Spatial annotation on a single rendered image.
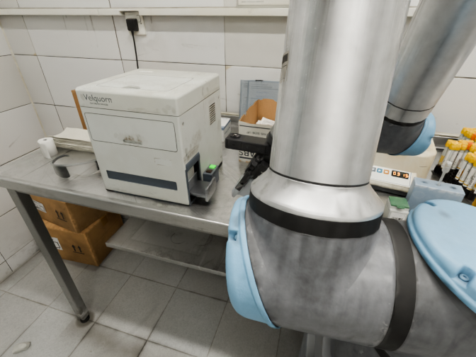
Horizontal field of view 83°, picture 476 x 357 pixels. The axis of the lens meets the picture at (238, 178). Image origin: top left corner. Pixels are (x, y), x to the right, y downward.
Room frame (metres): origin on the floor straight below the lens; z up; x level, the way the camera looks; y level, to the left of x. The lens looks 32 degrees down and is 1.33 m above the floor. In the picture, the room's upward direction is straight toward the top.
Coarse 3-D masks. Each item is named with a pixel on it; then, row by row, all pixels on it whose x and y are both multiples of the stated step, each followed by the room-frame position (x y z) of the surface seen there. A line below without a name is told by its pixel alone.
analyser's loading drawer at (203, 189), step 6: (192, 180) 0.62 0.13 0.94; (198, 180) 0.66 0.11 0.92; (192, 186) 0.62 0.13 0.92; (198, 186) 0.62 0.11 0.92; (204, 186) 0.62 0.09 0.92; (210, 186) 0.60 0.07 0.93; (192, 192) 0.60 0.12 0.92; (198, 192) 0.60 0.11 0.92; (204, 192) 0.60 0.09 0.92; (210, 192) 0.60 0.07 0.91
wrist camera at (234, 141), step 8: (232, 136) 0.58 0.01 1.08; (240, 136) 0.59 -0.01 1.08; (248, 136) 0.60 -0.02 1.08; (232, 144) 0.57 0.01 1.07; (240, 144) 0.57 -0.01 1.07; (248, 144) 0.56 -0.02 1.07; (256, 144) 0.56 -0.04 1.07; (264, 144) 0.55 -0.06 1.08; (256, 152) 0.56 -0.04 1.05; (264, 152) 0.55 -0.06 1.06
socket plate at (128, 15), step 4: (128, 12) 1.34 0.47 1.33; (132, 12) 1.34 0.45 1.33; (136, 12) 1.33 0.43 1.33; (128, 16) 1.34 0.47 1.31; (132, 16) 1.34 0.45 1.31; (136, 16) 1.33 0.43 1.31; (140, 16) 1.33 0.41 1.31; (140, 20) 1.33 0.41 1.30; (140, 24) 1.33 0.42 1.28; (144, 24) 1.33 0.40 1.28; (140, 28) 1.33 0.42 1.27; (144, 28) 1.32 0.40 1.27; (128, 32) 1.35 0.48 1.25; (136, 32) 1.34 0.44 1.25; (140, 32) 1.33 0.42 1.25; (144, 32) 1.32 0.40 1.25
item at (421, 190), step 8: (416, 184) 0.54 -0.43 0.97; (424, 184) 0.54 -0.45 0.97; (432, 184) 0.54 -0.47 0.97; (440, 184) 0.54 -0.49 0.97; (448, 184) 0.54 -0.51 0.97; (408, 192) 0.57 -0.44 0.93; (416, 192) 0.54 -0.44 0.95; (424, 192) 0.53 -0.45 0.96; (432, 192) 0.53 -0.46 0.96; (440, 192) 0.52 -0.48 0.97; (448, 192) 0.51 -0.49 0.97; (456, 192) 0.51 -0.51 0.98; (464, 192) 0.51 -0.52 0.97; (408, 200) 0.54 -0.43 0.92; (416, 200) 0.54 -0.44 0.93; (424, 200) 0.53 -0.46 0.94; (456, 200) 0.50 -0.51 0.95
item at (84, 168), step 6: (60, 156) 0.83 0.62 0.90; (66, 156) 0.86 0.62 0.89; (54, 162) 0.78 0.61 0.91; (84, 162) 0.75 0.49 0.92; (90, 162) 0.76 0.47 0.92; (96, 162) 0.78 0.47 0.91; (54, 168) 0.75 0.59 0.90; (60, 168) 0.73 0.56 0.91; (66, 168) 0.73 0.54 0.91; (72, 168) 0.73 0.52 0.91; (78, 168) 0.74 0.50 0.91; (84, 168) 0.75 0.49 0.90; (90, 168) 0.76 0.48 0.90; (96, 168) 0.77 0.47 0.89; (60, 174) 0.73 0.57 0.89; (66, 174) 0.73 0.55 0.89; (78, 174) 0.73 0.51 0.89; (84, 174) 0.74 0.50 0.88
